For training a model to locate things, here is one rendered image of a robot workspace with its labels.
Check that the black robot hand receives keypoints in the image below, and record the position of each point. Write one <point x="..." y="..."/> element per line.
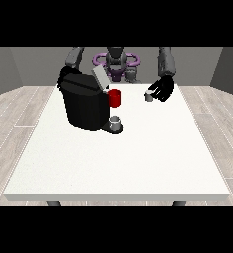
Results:
<point x="64" y="72"/>
<point x="163" y="87"/>

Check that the small grey coffee pod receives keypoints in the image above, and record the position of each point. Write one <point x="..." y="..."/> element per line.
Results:
<point x="149" y="95"/>

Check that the black coffee machine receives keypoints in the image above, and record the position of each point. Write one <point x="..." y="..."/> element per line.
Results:
<point x="85" y="102"/>

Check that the pale grey machine lid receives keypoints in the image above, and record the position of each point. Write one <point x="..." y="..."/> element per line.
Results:
<point x="100" y="77"/>

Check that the red pod holder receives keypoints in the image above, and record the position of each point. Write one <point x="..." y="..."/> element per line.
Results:
<point x="115" y="98"/>

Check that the grey robot trunk purple rings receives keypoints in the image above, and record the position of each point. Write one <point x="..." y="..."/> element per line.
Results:
<point x="116" y="64"/>

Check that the small grey cup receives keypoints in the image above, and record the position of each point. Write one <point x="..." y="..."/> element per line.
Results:
<point x="115" y="123"/>

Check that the dark table leg stub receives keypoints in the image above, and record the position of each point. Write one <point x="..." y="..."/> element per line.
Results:
<point x="54" y="203"/>
<point x="179" y="203"/>

